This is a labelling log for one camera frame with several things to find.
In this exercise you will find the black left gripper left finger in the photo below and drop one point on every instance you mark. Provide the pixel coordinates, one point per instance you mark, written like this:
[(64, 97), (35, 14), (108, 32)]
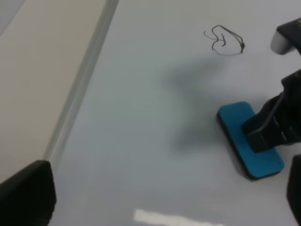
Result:
[(28, 197)]

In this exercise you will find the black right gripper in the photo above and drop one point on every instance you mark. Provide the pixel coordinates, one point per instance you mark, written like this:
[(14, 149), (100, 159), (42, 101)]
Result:
[(279, 120)]

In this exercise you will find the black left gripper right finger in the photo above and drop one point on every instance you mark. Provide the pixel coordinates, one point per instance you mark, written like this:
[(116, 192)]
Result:
[(293, 192)]

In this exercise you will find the black marker scribble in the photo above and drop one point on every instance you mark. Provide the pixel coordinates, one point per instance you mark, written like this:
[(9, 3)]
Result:
[(221, 38)]

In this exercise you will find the white whiteboard with aluminium frame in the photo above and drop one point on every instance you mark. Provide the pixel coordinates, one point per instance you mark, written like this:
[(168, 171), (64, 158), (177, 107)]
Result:
[(146, 148)]

